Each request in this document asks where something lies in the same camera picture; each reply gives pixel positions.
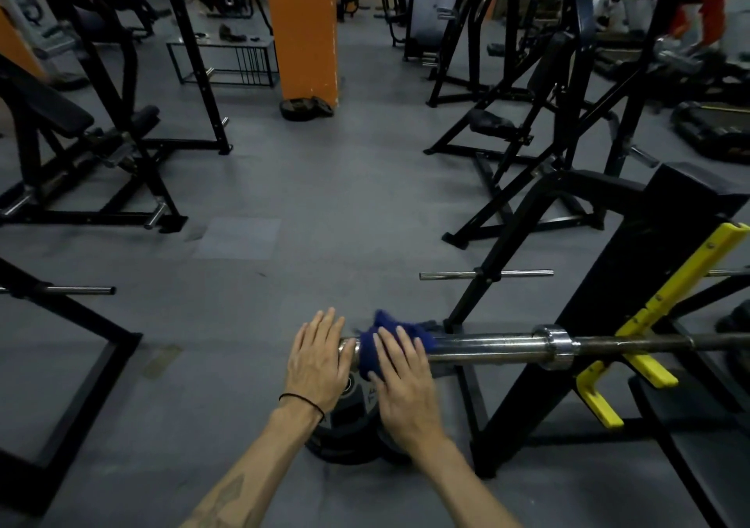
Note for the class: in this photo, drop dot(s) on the person's left forearm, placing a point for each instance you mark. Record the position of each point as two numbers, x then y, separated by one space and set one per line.
258 475

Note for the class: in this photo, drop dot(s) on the grey panel weight machine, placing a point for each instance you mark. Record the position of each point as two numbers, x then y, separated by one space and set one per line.
433 6

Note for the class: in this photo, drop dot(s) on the black plate-loaded machine frame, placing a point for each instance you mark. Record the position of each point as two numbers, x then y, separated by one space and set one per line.
474 47

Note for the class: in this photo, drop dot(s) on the large black weight plate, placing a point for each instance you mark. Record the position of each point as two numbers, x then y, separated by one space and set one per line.
738 322

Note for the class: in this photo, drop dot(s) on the black incline bench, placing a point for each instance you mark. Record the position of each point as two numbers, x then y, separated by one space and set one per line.
47 100

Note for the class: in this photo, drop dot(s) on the yellow bar hook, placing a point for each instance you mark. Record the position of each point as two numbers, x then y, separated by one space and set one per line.
680 293

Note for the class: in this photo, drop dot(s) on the black rack base frame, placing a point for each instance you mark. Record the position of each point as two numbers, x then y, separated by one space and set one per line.
88 317

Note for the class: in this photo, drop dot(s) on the person's right hand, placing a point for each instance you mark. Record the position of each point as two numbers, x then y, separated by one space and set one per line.
407 404

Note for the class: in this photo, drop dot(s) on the black grip-hole weight plate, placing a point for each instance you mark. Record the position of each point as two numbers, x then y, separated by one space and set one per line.
389 448

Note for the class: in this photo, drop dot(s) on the wide orange pillar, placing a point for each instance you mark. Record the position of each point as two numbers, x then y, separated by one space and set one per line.
302 29

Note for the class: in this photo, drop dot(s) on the black bench press rack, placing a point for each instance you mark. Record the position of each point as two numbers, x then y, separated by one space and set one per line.
644 252

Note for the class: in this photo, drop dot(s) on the black weight plate white lettering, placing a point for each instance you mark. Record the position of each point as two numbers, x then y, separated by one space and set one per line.
346 428

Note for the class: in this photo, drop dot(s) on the grey cloth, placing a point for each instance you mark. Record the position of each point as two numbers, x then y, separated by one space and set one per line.
432 327

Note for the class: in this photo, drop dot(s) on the person's right forearm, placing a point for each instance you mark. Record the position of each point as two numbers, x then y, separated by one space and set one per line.
469 492

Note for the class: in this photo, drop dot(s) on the small black weight plate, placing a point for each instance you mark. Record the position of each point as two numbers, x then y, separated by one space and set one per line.
323 106
296 110

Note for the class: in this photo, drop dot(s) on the blue cleaning cloth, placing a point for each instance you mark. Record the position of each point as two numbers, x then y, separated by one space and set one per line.
366 349

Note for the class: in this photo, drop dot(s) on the black squat rack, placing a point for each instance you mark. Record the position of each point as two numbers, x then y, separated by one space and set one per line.
202 76

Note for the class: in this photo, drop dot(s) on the person's left hand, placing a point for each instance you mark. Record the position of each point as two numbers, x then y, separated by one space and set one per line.
316 369

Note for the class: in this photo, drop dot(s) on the black and red lever machine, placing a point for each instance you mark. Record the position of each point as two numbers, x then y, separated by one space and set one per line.
577 88

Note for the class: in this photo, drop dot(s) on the narrow orange pillar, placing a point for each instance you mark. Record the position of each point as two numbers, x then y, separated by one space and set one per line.
17 47

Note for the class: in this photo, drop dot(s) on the steel barbell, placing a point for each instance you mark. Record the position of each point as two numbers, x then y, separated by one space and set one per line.
498 347

